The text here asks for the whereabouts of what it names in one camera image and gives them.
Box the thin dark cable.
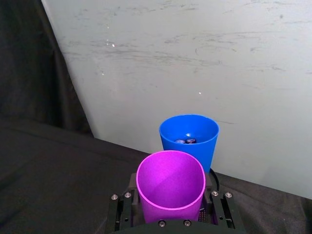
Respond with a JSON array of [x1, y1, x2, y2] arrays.
[[209, 167, 220, 191]]

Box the blue plastic cup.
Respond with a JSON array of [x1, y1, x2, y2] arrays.
[[158, 114, 220, 174]]

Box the black table cloth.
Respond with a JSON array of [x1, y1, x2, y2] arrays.
[[0, 0, 312, 234]]

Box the purple plastic cup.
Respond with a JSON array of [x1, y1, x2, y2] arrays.
[[136, 150, 207, 224]]

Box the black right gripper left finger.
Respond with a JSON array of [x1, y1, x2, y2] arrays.
[[107, 172, 141, 233]]

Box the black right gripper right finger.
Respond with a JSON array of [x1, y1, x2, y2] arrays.
[[202, 175, 245, 231]]

